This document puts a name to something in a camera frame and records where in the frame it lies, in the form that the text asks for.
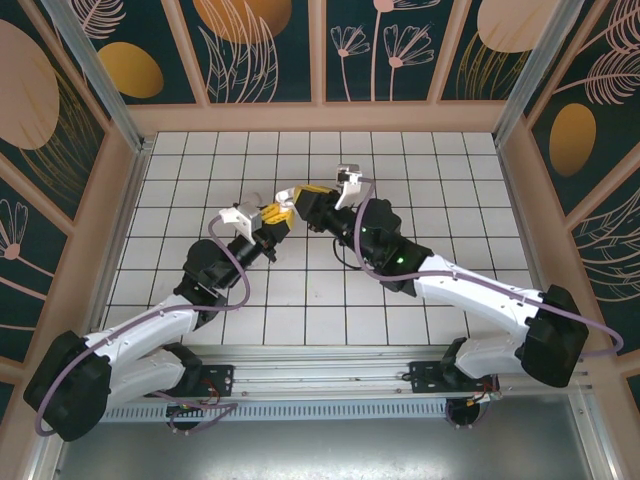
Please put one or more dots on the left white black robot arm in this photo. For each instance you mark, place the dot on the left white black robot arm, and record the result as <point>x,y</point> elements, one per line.
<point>135,330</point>

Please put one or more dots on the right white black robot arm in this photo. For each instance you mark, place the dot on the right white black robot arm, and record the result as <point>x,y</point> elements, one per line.
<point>475,295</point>

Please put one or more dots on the grey metal sheet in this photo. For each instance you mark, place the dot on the grey metal sheet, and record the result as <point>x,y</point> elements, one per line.
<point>320,450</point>

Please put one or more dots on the aluminium side rail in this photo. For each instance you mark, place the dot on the aluminium side rail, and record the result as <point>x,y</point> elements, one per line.
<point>517,210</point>
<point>125,215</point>

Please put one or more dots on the aluminium mounting rail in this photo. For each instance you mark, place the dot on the aluminium mounting rail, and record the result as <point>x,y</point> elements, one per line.
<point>320,372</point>

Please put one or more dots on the aluminium frame post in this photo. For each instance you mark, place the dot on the aluminium frame post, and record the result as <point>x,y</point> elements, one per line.
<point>535,75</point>
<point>100,85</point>

